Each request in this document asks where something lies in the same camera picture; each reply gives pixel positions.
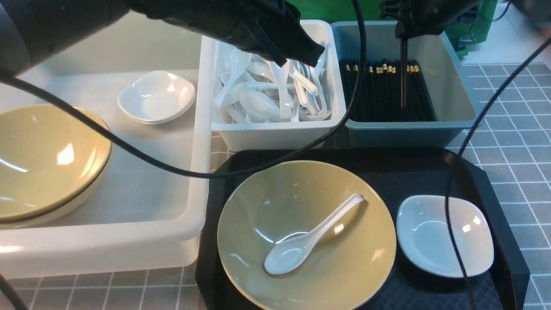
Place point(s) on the olive noodle bowl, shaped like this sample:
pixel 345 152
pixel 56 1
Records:
pixel 344 270

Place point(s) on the white soup spoon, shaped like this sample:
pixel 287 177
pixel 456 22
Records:
pixel 288 255

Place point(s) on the black chopstick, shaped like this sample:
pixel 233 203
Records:
pixel 404 74

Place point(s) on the white square sauce dish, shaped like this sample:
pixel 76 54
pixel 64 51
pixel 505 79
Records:
pixel 423 235

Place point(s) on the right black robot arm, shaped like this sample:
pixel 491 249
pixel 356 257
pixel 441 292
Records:
pixel 416 18

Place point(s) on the cream bowl under stack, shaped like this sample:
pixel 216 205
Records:
pixel 62 210

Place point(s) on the white spoon lying bottom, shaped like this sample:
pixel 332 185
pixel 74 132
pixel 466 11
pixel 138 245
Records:
pixel 260 106

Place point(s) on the white spoon bin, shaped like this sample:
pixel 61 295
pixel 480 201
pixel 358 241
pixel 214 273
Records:
pixel 239 137

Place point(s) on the white spoon upright centre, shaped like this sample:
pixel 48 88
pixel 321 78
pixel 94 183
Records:
pixel 281 75

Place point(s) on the white spoon left long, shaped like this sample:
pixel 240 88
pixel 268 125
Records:
pixel 239 61

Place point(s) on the black chopsticks bundle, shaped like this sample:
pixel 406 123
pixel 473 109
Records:
pixel 379 98

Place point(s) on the black serving tray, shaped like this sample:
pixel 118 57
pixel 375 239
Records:
pixel 395 174

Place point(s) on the white sauce dish in tub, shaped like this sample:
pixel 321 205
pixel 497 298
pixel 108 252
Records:
pixel 157 97

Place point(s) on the large translucent white tub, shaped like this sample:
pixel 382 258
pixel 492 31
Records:
pixel 140 217

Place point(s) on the teal chopstick bin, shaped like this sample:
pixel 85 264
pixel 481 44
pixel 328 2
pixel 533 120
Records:
pixel 454 100

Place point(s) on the green cloth backdrop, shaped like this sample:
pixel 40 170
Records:
pixel 462 36

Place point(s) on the grey checked tablecloth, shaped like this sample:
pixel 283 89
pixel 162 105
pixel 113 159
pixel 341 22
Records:
pixel 512 146

